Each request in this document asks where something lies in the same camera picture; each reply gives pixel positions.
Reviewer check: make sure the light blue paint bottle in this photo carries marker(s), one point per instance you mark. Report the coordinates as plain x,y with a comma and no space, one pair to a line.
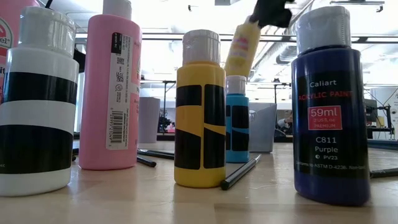
237,99

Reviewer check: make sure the grey translucent plastic bin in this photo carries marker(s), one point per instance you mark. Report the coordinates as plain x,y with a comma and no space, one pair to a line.
262,127

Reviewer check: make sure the lilac plastic cup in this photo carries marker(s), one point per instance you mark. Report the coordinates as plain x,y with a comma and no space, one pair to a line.
150,118

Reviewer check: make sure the black pencil near yellow bottle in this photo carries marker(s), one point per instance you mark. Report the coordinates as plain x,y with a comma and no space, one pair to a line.
239,172

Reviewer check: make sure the small yellow paint bottle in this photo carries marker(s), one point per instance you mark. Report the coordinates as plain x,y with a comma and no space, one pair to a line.
200,74

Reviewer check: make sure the black background workbench equipment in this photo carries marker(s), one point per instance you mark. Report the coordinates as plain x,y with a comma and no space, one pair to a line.
371,110

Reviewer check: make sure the white paint bottle black label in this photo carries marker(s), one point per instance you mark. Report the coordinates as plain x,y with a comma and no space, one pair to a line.
40,112

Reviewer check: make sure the large pink paint bottle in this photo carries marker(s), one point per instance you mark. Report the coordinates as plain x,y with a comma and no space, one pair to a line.
99,93
9,9

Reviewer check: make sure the person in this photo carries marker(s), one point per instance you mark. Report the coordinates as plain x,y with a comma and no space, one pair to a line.
286,122

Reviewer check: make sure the dark purple paint bottle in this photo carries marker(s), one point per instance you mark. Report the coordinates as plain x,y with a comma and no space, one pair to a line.
329,62

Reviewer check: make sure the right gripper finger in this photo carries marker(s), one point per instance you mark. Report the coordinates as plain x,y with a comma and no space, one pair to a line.
273,12

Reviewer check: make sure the large yellow-orange paint bottle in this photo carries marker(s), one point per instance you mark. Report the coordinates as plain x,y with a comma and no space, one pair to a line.
244,46

